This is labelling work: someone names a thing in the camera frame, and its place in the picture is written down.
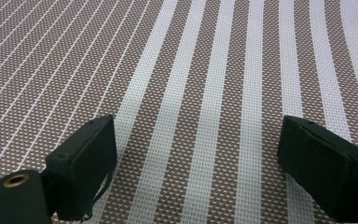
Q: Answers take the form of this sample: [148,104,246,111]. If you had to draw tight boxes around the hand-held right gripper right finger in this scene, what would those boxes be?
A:
[276,115,358,224]

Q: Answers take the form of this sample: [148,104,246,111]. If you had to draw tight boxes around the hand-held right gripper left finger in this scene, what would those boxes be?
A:
[45,114,118,222]

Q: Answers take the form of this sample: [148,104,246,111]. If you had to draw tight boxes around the brown white striped placemat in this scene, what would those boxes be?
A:
[0,0,358,224]

